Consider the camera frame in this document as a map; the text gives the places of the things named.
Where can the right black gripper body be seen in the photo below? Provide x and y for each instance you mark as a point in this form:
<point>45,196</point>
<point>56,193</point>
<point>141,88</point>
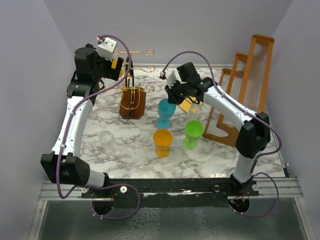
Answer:
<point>178,92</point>

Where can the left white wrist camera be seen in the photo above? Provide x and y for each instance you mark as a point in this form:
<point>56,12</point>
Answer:
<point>106,47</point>

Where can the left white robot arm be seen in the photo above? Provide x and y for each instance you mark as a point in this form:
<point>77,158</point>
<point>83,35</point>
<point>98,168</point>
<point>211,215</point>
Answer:
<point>63,163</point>

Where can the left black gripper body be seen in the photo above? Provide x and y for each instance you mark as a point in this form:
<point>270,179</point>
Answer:
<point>104,67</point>

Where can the blue plastic goblet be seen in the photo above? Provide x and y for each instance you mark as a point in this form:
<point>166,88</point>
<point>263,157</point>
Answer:
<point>165,111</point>

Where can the green plastic goblet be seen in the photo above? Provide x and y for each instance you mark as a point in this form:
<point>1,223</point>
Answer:
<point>192,132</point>

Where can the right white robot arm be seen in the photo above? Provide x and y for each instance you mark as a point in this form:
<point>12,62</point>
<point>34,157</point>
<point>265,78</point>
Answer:
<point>253,128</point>

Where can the gold wire wine glass rack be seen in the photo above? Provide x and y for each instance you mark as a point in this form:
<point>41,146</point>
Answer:
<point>133,98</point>

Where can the aluminium frame rail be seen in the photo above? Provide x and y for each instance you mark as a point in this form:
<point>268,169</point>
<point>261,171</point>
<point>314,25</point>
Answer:
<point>260,187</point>

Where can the yellow booklet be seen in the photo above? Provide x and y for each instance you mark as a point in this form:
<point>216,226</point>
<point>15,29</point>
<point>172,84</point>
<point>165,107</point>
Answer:
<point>186,104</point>

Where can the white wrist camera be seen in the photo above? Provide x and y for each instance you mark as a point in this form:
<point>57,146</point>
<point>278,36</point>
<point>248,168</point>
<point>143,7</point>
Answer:
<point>106,47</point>
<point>170,78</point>

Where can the wooden string harp rack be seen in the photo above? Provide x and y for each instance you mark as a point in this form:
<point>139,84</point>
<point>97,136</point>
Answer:
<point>247,82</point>

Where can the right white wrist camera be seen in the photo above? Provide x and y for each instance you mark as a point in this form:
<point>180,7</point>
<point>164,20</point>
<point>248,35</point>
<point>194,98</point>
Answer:
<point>170,78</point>

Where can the clear wine glass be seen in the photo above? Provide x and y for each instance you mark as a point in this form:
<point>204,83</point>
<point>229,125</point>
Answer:
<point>109,144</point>
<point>195,112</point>

